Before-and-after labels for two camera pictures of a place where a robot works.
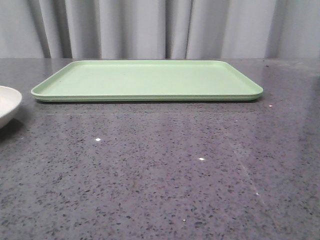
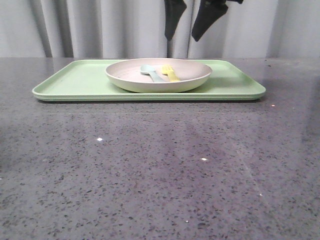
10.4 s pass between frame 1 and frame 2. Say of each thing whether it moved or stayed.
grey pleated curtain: stayed
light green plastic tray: stayed
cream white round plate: moved
